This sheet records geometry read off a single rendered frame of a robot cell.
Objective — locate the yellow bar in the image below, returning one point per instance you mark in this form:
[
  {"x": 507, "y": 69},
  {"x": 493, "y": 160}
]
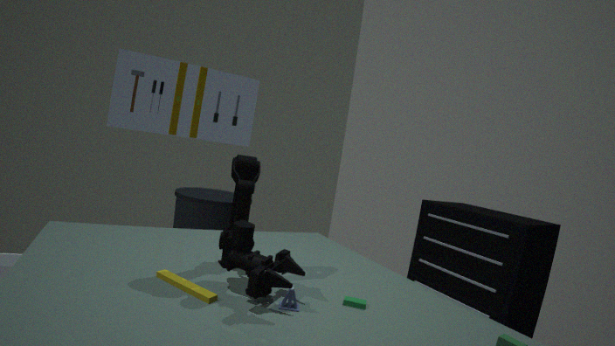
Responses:
[{"x": 187, "y": 286}]

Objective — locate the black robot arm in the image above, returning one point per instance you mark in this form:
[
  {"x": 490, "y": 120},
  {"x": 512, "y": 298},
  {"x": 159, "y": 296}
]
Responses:
[{"x": 236, "y": 239}]

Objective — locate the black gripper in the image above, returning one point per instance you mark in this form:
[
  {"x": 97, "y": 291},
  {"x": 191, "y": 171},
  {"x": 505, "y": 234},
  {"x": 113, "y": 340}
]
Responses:
[{"x": 261, "y": 270}]

